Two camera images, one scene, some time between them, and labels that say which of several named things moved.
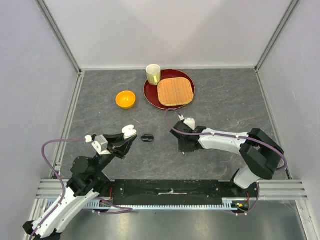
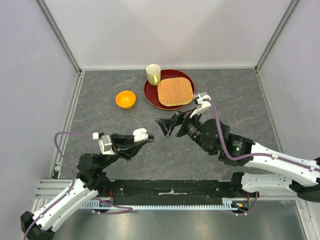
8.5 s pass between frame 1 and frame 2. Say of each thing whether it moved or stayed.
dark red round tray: stayed
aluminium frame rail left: stayed
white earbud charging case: moved
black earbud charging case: stayed
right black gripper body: moved
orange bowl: stayed
